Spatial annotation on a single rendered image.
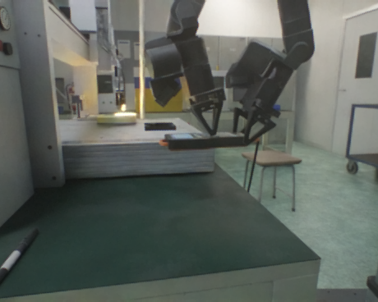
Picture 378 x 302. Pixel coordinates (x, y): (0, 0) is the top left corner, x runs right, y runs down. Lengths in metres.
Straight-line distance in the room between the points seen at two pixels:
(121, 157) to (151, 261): 0.41
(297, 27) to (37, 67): 0.59
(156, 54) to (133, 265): 0.37
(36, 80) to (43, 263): 0.45
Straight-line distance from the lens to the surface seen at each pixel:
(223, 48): 4.94
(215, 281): 0.42
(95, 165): 0.79
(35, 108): 0.76
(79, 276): 0.42
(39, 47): 0.76
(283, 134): 5.45
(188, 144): 0.57
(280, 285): 0.47
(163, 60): 0.55
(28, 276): 0.45
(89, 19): 1.34
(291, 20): 0.63
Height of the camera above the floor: 0.99
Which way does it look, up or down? 12 degrees down
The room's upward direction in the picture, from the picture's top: straight up
